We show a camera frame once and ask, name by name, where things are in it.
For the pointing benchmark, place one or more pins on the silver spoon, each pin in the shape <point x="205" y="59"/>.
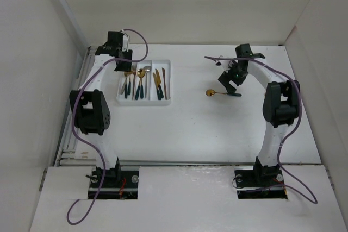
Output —
<point x="147" y="70"/>

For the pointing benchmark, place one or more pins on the white cutlery tray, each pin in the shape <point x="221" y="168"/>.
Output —
<point x="153" y="88"/>

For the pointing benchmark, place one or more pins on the gold knife green handle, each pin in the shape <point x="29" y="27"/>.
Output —
<point x="156" y="85"/>
<point x="159" y="83"/>

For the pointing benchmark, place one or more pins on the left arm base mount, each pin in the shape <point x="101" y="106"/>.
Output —
<point x="118" y="184"/>

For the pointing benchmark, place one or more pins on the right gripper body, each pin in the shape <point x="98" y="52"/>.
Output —
<point x="233" y="73"/>

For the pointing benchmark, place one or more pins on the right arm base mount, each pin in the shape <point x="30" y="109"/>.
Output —
<point x="250" y="187"/>

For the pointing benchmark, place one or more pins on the silver rose fork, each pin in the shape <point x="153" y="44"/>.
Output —
<point x="124" y="86"/>

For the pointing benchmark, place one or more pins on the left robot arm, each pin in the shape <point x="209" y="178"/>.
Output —
<point x="90" y="111"/>

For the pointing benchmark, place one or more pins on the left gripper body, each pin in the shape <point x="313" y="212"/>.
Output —
<point x="123" y="66"/>

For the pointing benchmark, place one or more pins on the rose gold knife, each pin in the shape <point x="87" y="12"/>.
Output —
<point x="164" y="82"/>

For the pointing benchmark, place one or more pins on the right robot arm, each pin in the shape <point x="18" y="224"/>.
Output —
<point x="281" y="107"/>

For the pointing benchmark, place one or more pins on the gold fork green handle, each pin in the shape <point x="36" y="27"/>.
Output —
<point x="131" y="74"/>

